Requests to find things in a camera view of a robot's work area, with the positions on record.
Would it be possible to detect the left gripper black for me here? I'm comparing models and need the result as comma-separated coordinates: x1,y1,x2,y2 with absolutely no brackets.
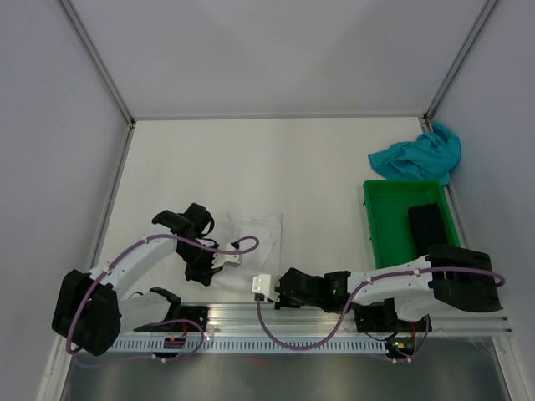
176,240,223,287

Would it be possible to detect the white t shirt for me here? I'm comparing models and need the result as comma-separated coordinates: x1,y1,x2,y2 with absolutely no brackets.
210,212,283,294

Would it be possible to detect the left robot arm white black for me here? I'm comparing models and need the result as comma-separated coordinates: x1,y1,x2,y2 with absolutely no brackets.
51,203,215,356

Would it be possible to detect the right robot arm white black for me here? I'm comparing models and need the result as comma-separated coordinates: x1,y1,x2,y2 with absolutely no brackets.
274,245,505,330

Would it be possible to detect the green plastic bin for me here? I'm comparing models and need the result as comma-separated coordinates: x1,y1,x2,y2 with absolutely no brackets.
363,180,461,269

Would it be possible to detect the black rolled t shirt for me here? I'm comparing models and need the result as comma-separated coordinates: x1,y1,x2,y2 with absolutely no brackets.
408,203,448,256

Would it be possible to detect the teal t shirt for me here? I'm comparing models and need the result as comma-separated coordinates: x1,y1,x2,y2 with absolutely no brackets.
368,122,461,185

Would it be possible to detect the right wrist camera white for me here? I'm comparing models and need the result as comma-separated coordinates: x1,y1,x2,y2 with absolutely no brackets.
252,274,279,302

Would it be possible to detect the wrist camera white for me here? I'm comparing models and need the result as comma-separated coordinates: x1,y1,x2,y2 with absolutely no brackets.
252,274,279,302
211,243,242,269

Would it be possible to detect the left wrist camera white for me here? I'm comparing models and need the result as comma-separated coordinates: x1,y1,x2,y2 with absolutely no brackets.
211,243,242,269

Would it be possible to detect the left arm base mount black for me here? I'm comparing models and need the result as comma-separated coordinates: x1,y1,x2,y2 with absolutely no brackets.
135,305,209,335

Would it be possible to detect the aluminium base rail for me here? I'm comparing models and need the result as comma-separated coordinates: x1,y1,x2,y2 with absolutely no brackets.
116,301,513,336

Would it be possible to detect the white slotted cable duct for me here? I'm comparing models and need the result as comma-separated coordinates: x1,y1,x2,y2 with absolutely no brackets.
110,335,388,354

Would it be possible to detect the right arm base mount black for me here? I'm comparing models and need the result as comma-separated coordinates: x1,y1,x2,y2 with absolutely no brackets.
354,303,426,334

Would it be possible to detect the right aluminium frame post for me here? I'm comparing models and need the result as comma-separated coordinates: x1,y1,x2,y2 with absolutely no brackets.
419,0,501,132

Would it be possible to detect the aluminium frame post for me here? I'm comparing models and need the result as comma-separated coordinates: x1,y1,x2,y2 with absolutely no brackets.
419,0,501,132
58,0,135,129

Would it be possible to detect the left aluminium frame post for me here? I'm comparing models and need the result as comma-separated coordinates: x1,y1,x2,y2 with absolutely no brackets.
58,0,135,129

